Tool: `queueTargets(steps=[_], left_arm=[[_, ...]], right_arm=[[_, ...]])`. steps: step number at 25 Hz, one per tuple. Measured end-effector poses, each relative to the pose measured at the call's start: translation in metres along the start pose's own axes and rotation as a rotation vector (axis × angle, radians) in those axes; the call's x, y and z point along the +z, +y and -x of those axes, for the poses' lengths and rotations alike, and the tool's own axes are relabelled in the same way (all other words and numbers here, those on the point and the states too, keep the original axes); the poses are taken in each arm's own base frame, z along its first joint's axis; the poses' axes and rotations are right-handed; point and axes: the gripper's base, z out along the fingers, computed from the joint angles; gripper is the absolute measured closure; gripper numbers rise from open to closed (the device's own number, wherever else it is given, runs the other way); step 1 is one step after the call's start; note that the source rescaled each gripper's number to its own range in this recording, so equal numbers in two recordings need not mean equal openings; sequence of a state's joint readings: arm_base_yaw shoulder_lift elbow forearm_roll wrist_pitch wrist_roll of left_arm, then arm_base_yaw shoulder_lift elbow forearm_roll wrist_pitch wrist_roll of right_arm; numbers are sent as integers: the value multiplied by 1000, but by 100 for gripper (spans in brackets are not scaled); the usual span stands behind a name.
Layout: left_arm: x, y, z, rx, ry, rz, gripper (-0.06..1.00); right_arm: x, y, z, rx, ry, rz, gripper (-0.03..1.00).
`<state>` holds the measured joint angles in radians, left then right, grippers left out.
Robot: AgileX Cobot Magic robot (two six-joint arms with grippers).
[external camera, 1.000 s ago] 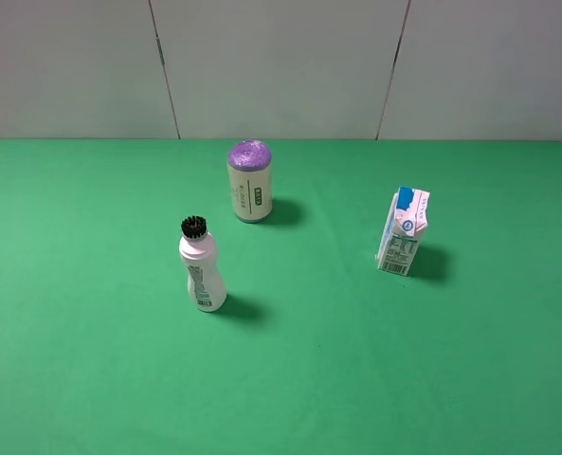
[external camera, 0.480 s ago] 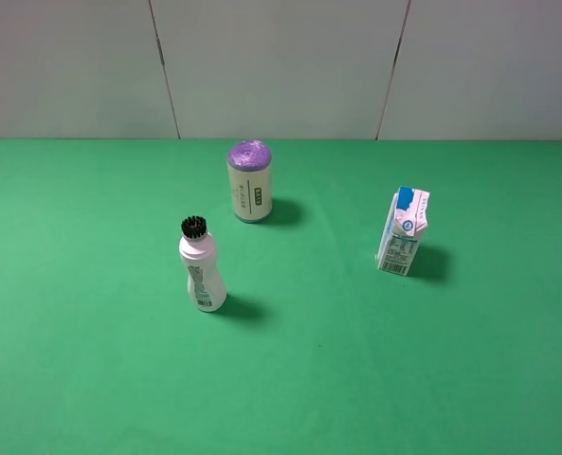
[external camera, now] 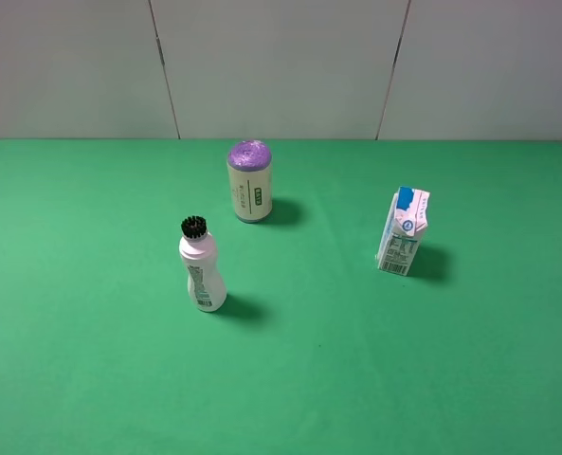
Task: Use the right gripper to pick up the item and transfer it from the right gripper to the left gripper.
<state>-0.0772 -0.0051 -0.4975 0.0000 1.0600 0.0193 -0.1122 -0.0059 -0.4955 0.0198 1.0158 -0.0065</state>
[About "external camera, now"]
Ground white blue milk carton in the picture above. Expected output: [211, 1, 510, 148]
[375, 186, 430, 276]

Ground white bottle with brush cap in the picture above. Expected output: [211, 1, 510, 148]
[178, 215, 227, 313]

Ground purple topped cylindrical roll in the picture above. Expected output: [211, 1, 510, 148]
[227, 139, 272, 223]

